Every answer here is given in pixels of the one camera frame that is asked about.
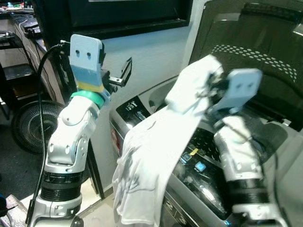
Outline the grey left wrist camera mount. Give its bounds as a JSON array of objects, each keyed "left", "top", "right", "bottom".
[{"left": 70, "top": 34, "right": 106, "bottom": 94}]

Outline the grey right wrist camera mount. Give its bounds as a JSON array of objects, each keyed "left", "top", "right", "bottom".
[{"left": 208, "top": 69, "right": 263, "bottom": 114}]

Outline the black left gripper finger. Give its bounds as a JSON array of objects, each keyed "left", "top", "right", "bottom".
[{"left": 118, "top": 57, "right": 133, "bottom": 87}]

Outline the white garment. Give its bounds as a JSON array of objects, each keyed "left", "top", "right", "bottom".
[{"left": 111, "top": 54, "right": 224, "bottom": 227}]

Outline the long dark kitchen counter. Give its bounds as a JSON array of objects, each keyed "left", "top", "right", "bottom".
[{"left": 0, "top": 9, "right": 64, "bottom": 105}]

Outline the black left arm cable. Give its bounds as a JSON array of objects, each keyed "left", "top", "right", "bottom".
[{"left": 26, "top": 40, "right": 71, "bottom": 225}]

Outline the smoky transparent washer lid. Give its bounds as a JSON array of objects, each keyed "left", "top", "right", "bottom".
[{"left": 188, "top": 0, "right": 303, "bottom": 131}]

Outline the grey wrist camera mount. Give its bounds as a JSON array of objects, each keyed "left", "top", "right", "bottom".
[
  {"left": 70, "top": 34, "right": 106, "bottom": 94},
  {"left": 208, "top": 69, "right": 263, "bottom": 114}
]

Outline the silver top-load washing machine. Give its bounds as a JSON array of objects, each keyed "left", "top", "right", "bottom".
[{"left": 109, "top": 76, "right": 303, "bottom": 227}]

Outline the black framed window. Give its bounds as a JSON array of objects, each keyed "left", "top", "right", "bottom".
[{"left": 32, "top": 0, "right": 194, "bottom": 41}]

